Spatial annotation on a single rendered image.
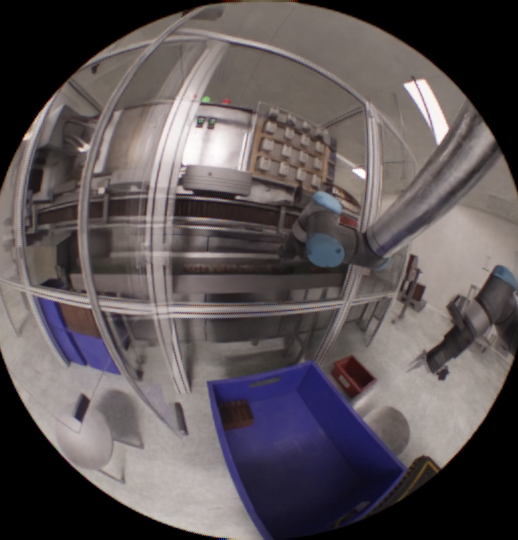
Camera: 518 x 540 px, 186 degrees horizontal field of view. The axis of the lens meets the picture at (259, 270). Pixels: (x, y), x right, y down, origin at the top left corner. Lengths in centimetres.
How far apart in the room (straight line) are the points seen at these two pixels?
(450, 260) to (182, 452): 516
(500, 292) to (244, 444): 82
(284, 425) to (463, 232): 491
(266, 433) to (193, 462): 39
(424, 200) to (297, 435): 77
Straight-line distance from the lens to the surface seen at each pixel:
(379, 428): 88
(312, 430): 75
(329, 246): 35
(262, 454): 68
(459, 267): 484
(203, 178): 66
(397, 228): 34
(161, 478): 94
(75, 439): 85
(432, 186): 30
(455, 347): 47
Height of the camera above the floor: 89
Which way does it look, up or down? 17 degrees down
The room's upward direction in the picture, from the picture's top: 9 degrees clockwise
